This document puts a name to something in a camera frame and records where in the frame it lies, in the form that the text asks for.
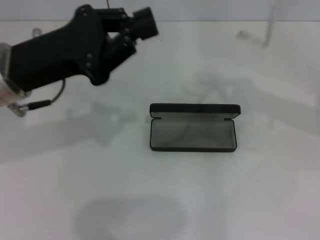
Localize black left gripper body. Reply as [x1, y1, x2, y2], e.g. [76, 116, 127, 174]
[8, 4, 111, 91]

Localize black glasses case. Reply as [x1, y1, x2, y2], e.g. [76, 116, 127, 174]
[149, 102, 241, 153]

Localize clear transparent glasses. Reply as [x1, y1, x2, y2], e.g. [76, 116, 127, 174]
[236, 0, 279, 49]

